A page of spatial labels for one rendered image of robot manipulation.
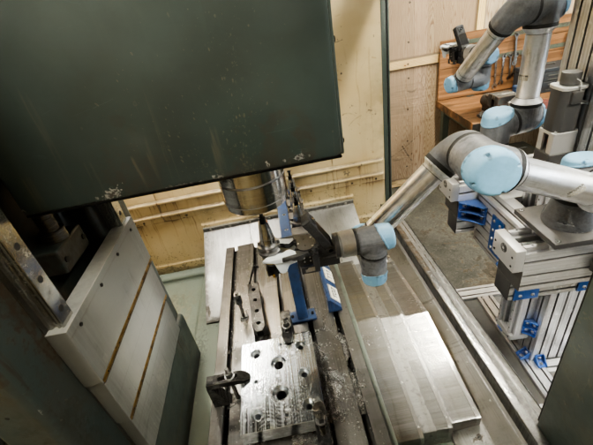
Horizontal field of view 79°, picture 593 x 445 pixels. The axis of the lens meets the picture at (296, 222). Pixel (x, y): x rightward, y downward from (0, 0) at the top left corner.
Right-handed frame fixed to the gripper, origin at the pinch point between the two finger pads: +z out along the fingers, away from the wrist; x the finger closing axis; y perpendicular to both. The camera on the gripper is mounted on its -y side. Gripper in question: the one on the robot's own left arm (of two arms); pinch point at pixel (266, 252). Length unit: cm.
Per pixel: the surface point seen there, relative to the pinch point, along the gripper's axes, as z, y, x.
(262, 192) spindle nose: -3.2, -21.8, -7.9
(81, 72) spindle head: 21, -52, -13
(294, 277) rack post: -5.8, 23.2, 14.7
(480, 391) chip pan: -62, 67, -12
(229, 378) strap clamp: 17.7, 32.9, -12.5
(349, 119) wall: -48, 0, 100
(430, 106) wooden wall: -161, 51, 257
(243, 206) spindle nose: 1.6, -19.3, -7.8
